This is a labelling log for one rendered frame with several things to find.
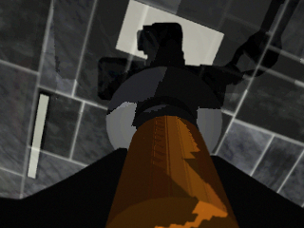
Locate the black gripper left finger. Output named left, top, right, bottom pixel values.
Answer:
left=0, top=148, right=127, bottom=228

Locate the dark grey round pedestal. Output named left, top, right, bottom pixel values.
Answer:
left=106, top=64, right=222, bottom=155

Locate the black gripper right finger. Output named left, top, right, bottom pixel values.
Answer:
left=210, top=155, right=304, bottom=228

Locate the orange cylinder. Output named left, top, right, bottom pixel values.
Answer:
left=105, top=115, right=239, bottom=228

